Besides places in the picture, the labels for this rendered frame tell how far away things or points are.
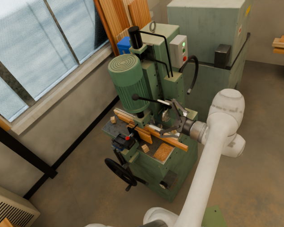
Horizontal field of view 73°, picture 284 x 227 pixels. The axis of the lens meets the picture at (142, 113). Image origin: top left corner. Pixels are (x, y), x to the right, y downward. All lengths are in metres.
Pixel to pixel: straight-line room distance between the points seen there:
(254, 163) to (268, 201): 0.37
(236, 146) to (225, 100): 0.21
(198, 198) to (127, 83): 0.64
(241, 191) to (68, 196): 1.85
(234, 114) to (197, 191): 0.27
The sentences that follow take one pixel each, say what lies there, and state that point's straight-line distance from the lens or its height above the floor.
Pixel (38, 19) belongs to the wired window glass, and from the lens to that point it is 2.28.
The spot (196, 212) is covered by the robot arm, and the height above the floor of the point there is 1.42.
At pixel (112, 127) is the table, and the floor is 0.90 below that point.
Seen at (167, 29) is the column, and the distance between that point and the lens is 1.21.
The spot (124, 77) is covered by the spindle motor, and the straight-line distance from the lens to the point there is 0.98.
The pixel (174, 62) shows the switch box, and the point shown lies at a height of 1.35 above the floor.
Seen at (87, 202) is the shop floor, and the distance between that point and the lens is 2.39.
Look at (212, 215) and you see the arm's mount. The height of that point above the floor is 0.69.
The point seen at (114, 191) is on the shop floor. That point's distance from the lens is 2.30.
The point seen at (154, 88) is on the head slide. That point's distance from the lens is 1.21.
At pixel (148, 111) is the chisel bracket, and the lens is 1.33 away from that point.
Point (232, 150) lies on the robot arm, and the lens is 0.82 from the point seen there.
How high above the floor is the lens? 2.04
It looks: 47 degrees down
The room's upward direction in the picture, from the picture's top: 18 degrees counter-clockwise
